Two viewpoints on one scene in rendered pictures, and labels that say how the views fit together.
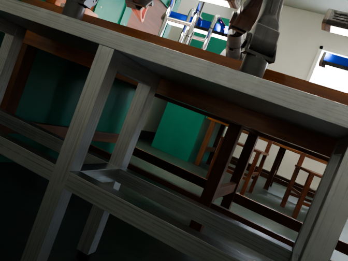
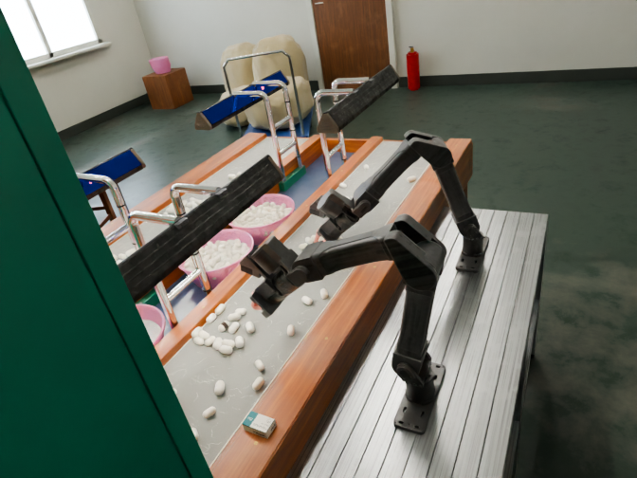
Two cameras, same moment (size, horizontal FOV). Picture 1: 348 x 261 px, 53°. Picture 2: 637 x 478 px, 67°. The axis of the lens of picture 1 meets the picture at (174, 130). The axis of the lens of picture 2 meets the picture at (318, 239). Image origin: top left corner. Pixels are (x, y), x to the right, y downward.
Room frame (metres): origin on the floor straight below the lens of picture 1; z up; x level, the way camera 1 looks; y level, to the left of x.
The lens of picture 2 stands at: (1.13, 1.20, 1.59)
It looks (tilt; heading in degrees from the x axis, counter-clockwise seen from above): 31 degrees down; 281
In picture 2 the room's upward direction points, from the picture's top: 10 degrees counter-clockwise
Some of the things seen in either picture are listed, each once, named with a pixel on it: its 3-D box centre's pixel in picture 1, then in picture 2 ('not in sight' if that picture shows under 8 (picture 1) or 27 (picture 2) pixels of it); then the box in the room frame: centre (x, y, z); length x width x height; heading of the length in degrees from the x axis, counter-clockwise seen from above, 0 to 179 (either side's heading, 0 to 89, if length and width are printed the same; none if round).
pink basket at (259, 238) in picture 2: not in sight; (263, 220); (1.65, -0.38, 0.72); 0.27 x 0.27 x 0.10
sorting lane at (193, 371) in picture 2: not in sight; (326, 246); (1.38, -0.15, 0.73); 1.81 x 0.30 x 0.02; 68
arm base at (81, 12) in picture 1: (72, 15); (420, 384); (1.11, 0.43, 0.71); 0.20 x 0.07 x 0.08; 70
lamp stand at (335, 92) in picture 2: not in sight; (349, 137); (1.31, -0.70, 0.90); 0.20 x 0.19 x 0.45; 68
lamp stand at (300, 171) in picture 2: not in sight; (269, 135); (1.68, -0.85, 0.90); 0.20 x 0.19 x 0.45; 68
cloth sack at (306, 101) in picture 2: not in sight; (279, 101); (2.17, -3.26, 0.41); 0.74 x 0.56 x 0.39; 71
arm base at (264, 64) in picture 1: (251, 72); (472, 243); (0.91, -0.13, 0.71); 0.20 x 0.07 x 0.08; 70
